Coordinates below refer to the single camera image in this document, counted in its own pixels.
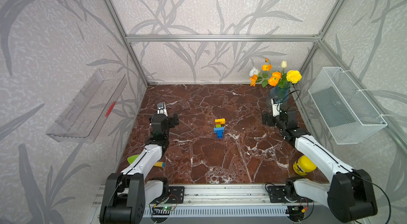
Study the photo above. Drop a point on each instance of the aluminium front rail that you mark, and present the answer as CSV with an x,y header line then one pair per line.
x,y
233,195

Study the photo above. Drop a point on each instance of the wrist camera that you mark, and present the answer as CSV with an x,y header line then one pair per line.
x,y
161,109
275,106

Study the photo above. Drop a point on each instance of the right circuit board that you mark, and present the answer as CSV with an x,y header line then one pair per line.
x,y
295,213

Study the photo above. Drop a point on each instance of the blue glass vase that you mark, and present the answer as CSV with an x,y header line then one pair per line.
x,y
277,95

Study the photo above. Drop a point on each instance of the green plastic leaf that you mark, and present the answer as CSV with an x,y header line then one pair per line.
x,y
131,159

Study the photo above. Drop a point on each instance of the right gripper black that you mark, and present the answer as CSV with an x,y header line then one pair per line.
x,y
270,116

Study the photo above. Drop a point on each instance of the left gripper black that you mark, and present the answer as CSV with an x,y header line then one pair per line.
x,y
170,120

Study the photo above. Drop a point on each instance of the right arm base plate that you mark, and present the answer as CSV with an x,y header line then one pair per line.
x,y
276,193

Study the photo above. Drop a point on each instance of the orange yellow flower bouquet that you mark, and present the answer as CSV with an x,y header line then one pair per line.
x,y
279,79

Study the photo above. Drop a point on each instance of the yellow bottle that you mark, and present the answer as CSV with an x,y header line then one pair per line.
x,y
303,166

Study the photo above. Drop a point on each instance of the yellow blue marker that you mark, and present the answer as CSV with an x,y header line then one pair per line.
x,y
159,164

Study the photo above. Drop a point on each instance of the clear plastic tray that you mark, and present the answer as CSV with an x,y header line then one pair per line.
x,y
83,119

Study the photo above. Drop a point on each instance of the left circuit board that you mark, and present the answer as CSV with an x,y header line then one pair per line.
x,y
163,210

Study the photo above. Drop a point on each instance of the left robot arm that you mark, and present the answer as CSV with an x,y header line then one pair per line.
x,y
126,194

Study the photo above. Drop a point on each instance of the light blue long lego brick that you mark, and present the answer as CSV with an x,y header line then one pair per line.
x,y
219,130

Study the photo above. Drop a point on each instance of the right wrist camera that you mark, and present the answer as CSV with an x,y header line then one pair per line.
x,y
275,106

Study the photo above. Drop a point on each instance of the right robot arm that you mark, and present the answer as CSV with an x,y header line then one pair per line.
x,y
349,194

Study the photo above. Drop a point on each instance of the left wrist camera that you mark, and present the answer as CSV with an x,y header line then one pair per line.
x,y
161,109

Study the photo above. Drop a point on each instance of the red object in tray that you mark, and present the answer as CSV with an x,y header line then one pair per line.
x,y
110,108

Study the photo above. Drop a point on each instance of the circuit board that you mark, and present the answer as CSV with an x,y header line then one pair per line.
x,y
295,213
163,210

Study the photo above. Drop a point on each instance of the aluminium frame crossbar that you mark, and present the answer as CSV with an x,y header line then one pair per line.
x,y
222,38

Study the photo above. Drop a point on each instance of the white wire basket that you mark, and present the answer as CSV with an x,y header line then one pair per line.
x,y
347,112

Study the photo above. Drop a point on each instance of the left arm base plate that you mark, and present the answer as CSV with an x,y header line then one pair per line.
x,y
175,195

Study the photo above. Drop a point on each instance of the yellow long lego brick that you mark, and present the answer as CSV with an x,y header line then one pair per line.
x,y
219,121

